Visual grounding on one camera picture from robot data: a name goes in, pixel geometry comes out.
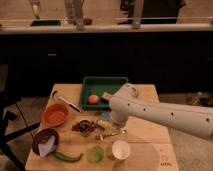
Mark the white folded paper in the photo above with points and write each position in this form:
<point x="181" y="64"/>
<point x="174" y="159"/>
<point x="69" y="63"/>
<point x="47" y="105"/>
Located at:
<point x="46" y="148"/>

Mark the orange red bowl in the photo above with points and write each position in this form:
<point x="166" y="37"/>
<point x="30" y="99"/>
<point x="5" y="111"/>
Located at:
<point x="55" y="115"/>

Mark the orange fruit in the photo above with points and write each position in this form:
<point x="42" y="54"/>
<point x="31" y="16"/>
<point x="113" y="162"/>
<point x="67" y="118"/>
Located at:
<point x="93" y="99"/>

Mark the white cup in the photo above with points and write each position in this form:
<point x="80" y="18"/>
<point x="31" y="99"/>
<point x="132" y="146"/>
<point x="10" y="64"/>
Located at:
<point x="121" y="150"/>

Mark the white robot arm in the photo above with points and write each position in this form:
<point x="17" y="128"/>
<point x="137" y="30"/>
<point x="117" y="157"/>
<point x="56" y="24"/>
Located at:
<point x="194" y="120"/>

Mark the black office chair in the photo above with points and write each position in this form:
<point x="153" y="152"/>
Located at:
<point x="9" y="97"/>

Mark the green plastic tray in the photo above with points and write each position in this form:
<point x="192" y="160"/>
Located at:
<point x="93" y="85"/>

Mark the dark maroon bowl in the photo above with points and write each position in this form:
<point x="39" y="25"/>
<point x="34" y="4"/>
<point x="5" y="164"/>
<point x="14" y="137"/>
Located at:
<point x="42" y="137"/>

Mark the blue sponge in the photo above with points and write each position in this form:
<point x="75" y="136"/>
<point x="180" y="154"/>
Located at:
<point x="105" y="116"/>

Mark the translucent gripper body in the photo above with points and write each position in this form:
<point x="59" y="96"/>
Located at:
<point x="115" y="129"/>

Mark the green chili pepper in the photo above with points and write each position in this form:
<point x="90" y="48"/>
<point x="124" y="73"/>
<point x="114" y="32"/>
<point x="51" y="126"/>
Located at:
<point x="65" y="158"/>

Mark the brown sponge block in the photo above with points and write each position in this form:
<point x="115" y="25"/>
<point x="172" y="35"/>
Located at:
<point x="106" y="96"/>

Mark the green cup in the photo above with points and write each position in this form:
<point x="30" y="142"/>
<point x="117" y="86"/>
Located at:
<point x="95" y="154"/>

